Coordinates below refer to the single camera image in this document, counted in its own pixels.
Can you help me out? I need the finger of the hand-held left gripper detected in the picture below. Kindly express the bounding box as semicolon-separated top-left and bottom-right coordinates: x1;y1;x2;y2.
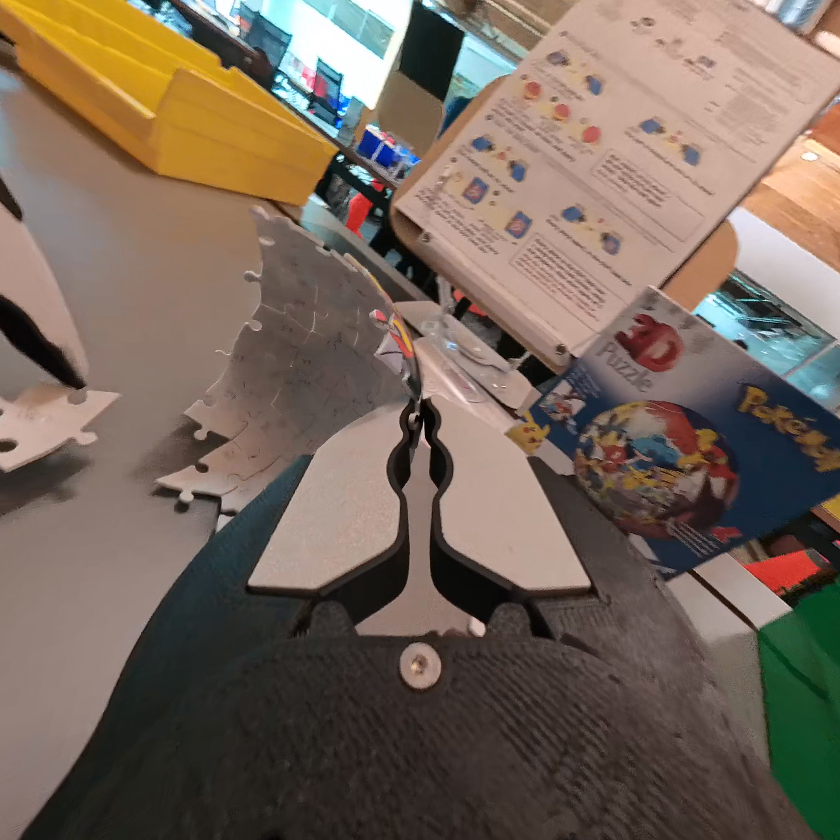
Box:
0;331;68;401
0;205;91;390

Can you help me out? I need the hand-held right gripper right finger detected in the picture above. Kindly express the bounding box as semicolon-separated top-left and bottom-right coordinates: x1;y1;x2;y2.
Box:
423;394;593;623

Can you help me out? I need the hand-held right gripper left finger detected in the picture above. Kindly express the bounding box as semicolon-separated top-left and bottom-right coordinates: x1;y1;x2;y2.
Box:
247;397;421;623

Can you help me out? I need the single white puzzle piece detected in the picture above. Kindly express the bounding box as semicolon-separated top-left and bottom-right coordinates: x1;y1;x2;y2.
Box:
0;384;123;475

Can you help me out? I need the assembled white puzzle ball shell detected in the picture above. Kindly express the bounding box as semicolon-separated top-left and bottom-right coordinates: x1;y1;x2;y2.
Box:
156;206;425;517

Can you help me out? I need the blue printed puzzle box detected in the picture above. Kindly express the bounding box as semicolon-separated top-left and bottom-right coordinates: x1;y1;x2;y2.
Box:
505;285;840;580

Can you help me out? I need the white plastic device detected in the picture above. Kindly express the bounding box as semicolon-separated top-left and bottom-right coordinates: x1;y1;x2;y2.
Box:
394;298;543;412

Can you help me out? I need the yellow plastic bin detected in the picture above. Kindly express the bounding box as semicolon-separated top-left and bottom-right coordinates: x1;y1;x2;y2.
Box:
0;0;340;208

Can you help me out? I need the black flat tablet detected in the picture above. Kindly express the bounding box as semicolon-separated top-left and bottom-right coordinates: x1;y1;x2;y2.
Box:
302;203;429;304

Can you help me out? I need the red storage bin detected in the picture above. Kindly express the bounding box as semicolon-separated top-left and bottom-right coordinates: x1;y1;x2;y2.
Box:
745;550;837;599

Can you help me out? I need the black office chair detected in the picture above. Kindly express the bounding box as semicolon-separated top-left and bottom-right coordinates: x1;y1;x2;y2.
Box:
308;58;346;127
245;12;294;74

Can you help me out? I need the orange traffic cone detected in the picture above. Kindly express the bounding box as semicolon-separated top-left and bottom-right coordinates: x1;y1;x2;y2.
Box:
344;192;376;238

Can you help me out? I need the green plastic bin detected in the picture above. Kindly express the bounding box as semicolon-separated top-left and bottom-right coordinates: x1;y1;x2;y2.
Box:
758;583;840;840

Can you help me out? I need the blue storage bin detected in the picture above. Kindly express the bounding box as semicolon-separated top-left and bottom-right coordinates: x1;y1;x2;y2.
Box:
357;125;412;166

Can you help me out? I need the white instruction board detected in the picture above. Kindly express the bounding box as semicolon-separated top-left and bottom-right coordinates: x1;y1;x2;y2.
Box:
390;0;840;370

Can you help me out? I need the black and tan sign board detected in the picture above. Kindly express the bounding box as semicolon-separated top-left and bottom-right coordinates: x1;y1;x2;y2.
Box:
376;0;468;156

